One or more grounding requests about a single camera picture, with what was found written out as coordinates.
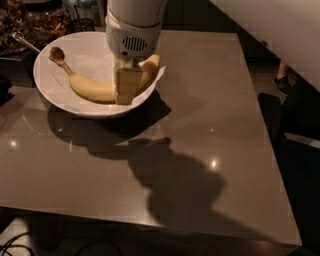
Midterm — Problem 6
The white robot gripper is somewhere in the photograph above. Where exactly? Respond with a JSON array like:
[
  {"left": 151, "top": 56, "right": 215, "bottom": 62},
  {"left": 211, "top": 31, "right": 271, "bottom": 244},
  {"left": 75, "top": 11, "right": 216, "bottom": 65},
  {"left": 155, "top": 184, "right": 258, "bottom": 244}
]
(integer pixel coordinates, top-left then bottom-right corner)
[{"left": 106, "top": 8, "right": 162, "bottom": 105}]

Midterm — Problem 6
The yellow banana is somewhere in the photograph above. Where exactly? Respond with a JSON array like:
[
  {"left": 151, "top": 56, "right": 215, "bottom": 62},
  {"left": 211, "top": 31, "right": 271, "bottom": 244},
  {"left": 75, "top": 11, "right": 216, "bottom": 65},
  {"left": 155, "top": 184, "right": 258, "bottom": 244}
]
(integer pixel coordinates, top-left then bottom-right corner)
[{"left": 49, "top": 47, "right": 160, "bottom": 105}]

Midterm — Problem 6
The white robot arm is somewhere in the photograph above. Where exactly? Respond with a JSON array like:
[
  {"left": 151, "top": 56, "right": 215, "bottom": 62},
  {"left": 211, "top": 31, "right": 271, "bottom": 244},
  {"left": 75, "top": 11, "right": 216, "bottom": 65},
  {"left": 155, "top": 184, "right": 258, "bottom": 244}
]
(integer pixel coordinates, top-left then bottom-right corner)
[{"left": 107, "top": 0, "right": 320, "bottom": 103}]

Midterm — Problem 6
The white ceramic bowl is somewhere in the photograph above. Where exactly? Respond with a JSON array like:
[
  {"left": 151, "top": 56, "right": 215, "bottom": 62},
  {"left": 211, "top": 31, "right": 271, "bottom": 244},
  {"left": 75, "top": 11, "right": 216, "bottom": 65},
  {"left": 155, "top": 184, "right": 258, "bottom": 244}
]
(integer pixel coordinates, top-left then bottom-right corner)
[{"left": 33, "top": 32, "right": 163, "bottom": 119}]

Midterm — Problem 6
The dark snack bowl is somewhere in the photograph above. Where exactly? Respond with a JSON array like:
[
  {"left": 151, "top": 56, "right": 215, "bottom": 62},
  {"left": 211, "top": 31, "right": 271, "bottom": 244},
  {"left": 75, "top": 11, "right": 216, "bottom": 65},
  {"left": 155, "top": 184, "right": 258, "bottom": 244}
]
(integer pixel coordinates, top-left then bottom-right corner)
[{"left": 28, "top": 4, "right": 73, "bottom": 38}]

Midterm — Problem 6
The white crumpled paper liner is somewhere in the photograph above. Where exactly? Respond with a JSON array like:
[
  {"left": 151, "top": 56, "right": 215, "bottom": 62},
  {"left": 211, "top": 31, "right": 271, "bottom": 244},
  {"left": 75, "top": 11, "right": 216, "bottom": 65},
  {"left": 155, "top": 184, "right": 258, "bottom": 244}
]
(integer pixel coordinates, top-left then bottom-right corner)
[{"left": 37, "top": 32, "right": 166, "bottom": 118}]

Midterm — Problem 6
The glass jar of snacks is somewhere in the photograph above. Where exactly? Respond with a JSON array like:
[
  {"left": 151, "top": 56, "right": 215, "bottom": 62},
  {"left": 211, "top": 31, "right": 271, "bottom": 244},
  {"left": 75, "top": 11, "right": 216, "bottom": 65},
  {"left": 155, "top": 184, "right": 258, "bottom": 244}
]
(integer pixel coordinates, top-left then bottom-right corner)
[{"left": 0, "top": 0, "right": 37, "bottom": 56}]

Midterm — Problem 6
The person's black sneaker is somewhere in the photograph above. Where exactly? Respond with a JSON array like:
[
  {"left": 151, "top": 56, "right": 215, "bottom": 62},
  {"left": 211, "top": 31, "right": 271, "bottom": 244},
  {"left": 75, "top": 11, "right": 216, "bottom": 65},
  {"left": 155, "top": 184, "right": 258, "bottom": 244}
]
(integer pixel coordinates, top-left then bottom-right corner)
[{"left": 272, "top": 76, "right": 293, "bottom": 97}]

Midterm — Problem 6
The black wire holder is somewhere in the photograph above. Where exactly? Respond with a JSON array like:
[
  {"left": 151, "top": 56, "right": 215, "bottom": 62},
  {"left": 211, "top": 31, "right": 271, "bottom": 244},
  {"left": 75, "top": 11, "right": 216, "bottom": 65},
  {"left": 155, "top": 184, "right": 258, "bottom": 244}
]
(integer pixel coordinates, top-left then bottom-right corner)
[{"left": 71, "top": 18, "right": 95, "bottom": 32}]

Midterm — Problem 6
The metal spoon handle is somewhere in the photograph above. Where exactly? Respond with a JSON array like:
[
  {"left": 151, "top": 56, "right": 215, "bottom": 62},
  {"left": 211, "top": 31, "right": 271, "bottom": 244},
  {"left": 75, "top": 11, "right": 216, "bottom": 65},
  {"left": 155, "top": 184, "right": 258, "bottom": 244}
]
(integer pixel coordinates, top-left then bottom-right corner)
[{"left": 12, "top": 32, "right": 40, "bottom": 54}]

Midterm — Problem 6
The black cable on floor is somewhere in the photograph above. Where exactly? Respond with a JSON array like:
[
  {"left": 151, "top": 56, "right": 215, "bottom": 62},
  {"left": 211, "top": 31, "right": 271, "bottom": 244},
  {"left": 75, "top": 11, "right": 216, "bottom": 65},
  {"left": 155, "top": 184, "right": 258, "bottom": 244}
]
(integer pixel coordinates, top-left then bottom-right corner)
[{"left": 0, "top": 231, "right": 38, "bottom": 256}]

